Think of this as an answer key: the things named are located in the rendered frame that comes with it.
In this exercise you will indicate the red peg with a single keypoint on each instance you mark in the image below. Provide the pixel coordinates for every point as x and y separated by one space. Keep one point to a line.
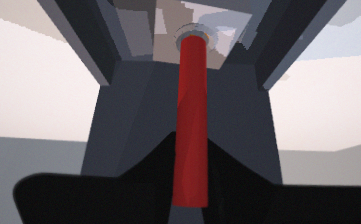
190 183

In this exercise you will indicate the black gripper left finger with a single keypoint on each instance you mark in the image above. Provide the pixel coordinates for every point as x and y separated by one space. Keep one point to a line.
141 195

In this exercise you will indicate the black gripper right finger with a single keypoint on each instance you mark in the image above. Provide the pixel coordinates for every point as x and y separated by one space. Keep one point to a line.
238 195

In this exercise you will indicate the grey block with hole in top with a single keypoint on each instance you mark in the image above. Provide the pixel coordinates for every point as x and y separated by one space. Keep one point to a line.
218 22

